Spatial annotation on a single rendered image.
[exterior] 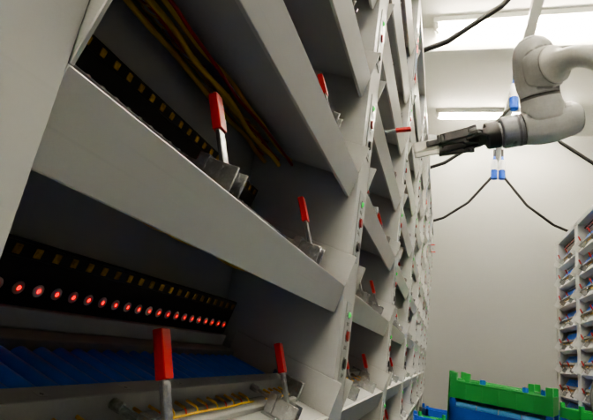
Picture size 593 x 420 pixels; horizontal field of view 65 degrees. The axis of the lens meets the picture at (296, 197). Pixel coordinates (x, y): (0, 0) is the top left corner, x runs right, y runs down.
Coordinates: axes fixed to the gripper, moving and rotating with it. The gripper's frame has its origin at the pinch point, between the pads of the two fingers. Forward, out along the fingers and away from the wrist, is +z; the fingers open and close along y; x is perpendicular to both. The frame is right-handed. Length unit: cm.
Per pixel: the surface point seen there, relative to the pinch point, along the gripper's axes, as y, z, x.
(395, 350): 86, 24, -51
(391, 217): 16.2, 13.7, -13.7
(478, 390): 44, -3, -67
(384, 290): 16.3, 19.4, -36.2
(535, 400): 39, -18, -71
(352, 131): -54, 15, -19
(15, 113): -116, 21, -49
